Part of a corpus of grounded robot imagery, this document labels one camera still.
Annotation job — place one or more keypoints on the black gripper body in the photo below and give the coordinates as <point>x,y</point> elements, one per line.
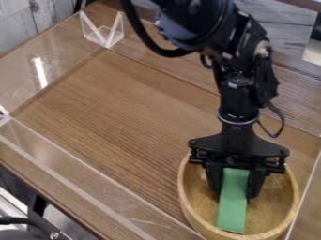
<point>237,148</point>

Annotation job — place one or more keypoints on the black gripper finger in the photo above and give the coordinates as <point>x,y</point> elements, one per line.
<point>255,183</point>
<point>214,177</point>

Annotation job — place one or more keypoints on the green rectangular block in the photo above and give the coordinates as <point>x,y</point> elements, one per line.
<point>233,201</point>

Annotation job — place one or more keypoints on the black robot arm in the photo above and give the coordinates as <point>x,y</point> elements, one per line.
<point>230,40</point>

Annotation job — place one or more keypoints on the brown wooden bowl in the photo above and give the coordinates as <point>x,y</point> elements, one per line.
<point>270,211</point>

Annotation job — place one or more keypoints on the clear acrylic tray walls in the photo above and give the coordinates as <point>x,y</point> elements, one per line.
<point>100,120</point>

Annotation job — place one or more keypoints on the black table leg bracket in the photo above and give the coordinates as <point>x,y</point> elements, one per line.
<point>36,209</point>

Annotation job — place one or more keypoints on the clear acrylic corner bracket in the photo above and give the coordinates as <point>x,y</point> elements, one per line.
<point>104,36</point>

